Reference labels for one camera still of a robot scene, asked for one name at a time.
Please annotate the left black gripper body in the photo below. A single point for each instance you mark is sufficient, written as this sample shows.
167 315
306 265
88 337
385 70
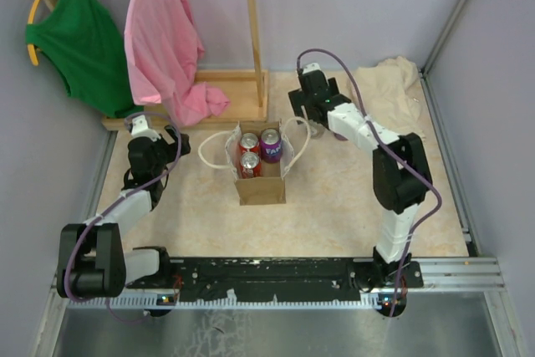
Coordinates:
165 153

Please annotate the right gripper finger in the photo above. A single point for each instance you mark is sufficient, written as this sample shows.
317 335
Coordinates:
333 86
297 102

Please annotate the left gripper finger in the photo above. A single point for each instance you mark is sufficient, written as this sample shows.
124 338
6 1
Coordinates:
182 146
170 130

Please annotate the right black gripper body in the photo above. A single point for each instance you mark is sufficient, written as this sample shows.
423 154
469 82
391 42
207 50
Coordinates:
309 105

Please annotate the clear green-cap bottle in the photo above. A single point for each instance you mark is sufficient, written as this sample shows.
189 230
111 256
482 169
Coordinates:
316 129

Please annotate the purple soda can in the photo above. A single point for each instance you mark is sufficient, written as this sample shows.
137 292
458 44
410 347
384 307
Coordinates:
340 137

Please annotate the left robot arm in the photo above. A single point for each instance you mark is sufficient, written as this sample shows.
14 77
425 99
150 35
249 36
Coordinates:
92 262

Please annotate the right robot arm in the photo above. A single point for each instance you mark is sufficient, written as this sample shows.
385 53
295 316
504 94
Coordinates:
400 171

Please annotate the wooden clothes rack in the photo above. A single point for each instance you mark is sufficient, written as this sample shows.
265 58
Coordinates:
247 89

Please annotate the beige folded cloth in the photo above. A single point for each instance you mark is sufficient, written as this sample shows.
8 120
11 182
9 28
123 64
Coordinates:
389 91

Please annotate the purple Fanta can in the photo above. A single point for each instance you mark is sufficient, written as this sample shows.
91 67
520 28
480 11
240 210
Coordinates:
271 146

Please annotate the red soda can rear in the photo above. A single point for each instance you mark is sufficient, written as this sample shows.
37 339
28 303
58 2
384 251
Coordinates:
249 142

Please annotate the red soda can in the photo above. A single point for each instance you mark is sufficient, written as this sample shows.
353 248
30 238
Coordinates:
250 165
249 142

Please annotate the red soda can front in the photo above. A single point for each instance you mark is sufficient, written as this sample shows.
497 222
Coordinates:
250 165

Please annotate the pink t-shirt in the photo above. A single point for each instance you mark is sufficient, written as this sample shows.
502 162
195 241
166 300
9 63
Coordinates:
162 49

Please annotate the green tank top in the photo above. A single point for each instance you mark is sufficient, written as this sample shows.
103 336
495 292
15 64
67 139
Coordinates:
81 40

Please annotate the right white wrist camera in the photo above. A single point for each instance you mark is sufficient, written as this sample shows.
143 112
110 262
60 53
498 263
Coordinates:
309 68

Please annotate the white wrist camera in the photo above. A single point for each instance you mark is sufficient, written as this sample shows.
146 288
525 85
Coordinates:
309 68
140 127

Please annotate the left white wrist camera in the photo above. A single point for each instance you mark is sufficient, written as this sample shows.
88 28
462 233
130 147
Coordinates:
140 127

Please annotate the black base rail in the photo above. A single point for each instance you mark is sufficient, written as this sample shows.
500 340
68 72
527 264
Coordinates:
300 282

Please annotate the aluminium frame rail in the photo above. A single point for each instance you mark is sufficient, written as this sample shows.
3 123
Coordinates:
440 275

